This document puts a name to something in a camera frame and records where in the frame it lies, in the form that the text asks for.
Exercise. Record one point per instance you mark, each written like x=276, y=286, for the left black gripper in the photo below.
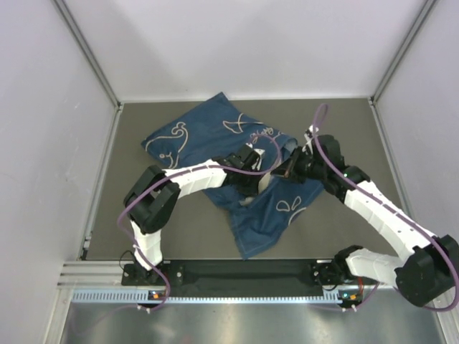
x=252, y=190

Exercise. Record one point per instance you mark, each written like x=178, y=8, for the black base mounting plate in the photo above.
x=180, y=272

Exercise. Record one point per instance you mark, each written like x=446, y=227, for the grey slotted cable duct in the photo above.
x=150, y=297

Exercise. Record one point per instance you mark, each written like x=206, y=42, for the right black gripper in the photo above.
x=290, y=167

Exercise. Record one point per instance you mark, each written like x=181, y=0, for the dark blue embroidered pillowcase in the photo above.
x=217, y=128

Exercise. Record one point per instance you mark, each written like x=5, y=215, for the aluminium frame post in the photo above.
x=396, y=61
x=65, y=12

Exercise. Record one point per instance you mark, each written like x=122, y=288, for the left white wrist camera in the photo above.
x=255, y=157

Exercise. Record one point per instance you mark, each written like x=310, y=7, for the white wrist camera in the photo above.
x=255, y=157
x=309, y=137

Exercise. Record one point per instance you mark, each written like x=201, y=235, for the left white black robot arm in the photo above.
x=151, y=201

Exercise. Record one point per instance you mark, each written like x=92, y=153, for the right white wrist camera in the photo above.
x=309, y=137

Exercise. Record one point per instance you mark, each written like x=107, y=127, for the left aluminium frame post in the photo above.
x=65, y=12

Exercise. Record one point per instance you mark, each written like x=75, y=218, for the aluminium front frame rail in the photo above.
x=104, y=274

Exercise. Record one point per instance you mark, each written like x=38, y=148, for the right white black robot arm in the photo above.
x=424, y=265

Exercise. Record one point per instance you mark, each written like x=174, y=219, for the cream pillow with bear print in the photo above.
x=263, y=184

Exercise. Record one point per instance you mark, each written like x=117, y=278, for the right aluminium frame post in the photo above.
x=396, y=61

